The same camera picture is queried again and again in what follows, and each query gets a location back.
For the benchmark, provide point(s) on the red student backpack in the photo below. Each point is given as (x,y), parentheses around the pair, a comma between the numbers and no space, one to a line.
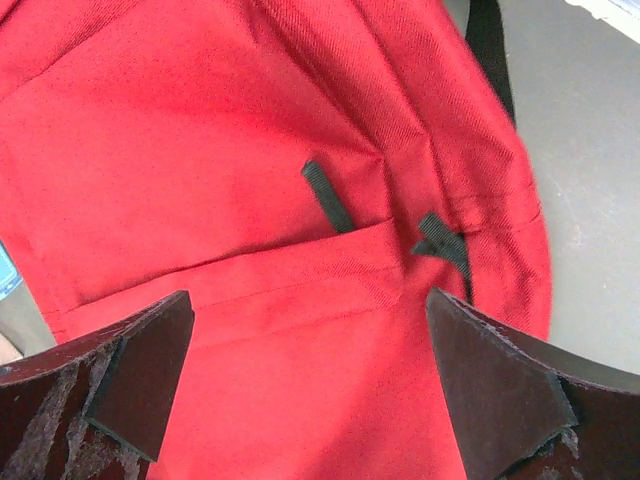
(308,171)

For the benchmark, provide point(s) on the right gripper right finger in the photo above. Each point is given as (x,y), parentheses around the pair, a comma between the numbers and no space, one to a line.
(522,408)

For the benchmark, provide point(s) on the blue illustrated children's book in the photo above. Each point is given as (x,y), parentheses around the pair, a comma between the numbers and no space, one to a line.
(10,278)

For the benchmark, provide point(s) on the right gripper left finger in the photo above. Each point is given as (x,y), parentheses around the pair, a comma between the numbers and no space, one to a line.
(96,407)

